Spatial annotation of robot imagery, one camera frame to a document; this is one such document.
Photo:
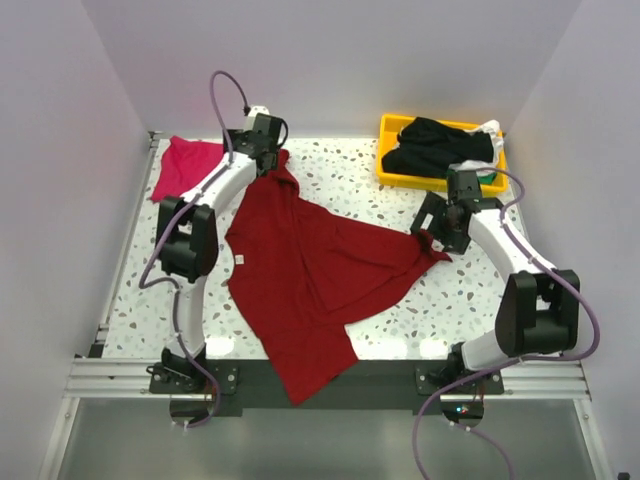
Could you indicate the dark red t shirt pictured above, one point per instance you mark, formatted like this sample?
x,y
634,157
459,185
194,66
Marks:
x,y
302,274

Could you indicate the white t shirt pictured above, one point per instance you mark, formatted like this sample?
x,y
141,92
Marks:
x,y
493,129

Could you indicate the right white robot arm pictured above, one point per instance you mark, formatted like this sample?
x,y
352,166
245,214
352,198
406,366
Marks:
x,y
538,312

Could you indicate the green t shirt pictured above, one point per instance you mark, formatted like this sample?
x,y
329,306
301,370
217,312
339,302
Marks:
x,y
486,177

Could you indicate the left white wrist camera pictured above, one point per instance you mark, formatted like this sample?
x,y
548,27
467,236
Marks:
x,y
254,110

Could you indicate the yellow plastic bin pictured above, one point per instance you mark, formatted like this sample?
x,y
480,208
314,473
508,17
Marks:
x,y
390,126

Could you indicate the aluminium frame rail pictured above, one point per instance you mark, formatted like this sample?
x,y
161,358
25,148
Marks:
x,y
94,375

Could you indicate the black t shirt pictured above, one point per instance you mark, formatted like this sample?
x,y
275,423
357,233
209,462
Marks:
x,y
426,148

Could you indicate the folded pink t shirt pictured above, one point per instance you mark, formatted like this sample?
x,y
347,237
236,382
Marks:
x,y
183,165

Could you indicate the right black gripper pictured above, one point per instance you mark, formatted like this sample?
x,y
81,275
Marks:
x,y
434,205

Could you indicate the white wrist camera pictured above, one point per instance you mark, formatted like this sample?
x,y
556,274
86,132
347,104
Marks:
x,y
254,110
468,165

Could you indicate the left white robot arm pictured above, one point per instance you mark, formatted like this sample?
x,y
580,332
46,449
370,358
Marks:
x,y
187,245

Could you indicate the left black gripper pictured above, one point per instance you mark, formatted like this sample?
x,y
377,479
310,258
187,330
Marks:
x,y
235,134

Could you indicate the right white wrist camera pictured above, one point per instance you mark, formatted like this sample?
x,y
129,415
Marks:
x,y
468,165

